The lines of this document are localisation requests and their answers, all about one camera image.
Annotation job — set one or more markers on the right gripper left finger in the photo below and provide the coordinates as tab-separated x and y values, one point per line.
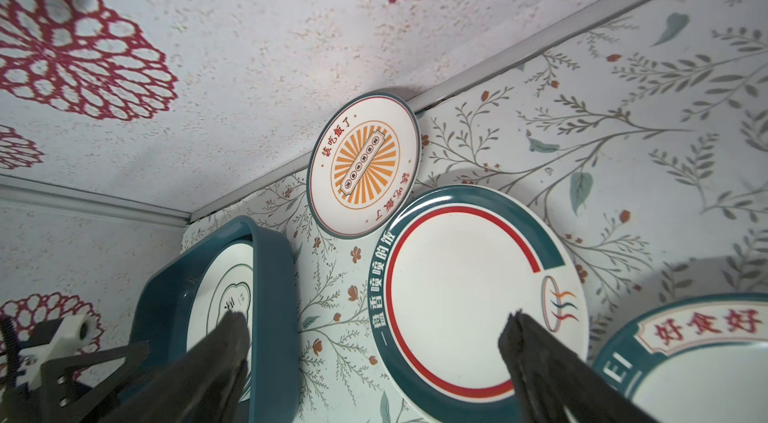
203	386

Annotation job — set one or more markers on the orange sunburst plate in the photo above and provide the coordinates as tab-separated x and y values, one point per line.
363	165

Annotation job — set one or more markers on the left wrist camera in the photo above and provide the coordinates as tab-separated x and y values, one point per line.
50	340

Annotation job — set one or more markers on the green rim plate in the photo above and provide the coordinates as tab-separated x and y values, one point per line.
446	273
700	360

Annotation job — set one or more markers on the white cloud emblem plate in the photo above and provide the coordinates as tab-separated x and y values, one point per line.
226	286

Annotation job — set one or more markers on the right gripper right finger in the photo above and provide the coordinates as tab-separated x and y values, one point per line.
552	383

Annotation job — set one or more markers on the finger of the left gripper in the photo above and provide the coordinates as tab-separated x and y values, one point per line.
64	399

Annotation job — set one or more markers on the teal plastic bin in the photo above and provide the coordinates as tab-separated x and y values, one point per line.
272	385

